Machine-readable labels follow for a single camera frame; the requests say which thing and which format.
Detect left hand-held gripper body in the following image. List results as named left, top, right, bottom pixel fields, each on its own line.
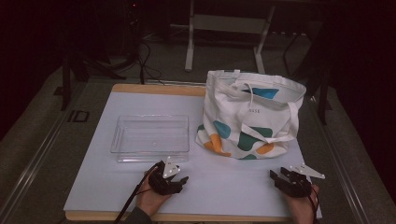
left=148, top=156, right=183, bottom=196

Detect black floor cables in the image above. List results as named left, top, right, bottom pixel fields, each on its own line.
left=136, top=38, right=165, bottom=86

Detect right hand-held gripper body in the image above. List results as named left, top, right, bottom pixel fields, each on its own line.
left=275, top=162, right=326, bottom=198

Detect white tote bag coloured patches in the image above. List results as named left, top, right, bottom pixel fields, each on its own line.
left=194, top=69, right=307, bottom=161

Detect black metal stand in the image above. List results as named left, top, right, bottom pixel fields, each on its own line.
left=281, top=31, right=332, bottom=125

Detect hand-held gripper black cable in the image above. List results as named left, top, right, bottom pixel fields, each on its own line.
left=113, top=161, right=163, bottom=224
left=307, top=186, right=320, bottom=224

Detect white metal stand frame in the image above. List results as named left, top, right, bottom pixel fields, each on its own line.
left=185, top=0, right=276, bottom=76

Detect person's right hand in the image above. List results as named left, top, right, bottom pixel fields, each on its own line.
left=282, top=185, right=320, bottom=224

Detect black floor bracket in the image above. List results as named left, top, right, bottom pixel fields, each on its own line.
left=67, top=109, right=91, bottom=123

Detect white table mat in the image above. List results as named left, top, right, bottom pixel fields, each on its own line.
left=64, top=91, right=323, bottom=218

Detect black stand with legs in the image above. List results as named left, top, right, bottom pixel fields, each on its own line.
left=60, top=52, right=127, bottom=111

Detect person's left hand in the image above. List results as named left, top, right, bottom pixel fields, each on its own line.
left=135, top=172, right=172, bottom=217

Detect right hand-held gripper black cable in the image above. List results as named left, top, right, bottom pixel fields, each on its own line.
left=307, top=186, right=320, bottom=224

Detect clear plastic container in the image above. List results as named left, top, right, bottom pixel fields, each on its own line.
left=110, top=114, right=191, bottom=163

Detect left hand-held gripper black cable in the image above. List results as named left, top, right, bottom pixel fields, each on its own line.
left=113, top=161, right=163, bottom=224

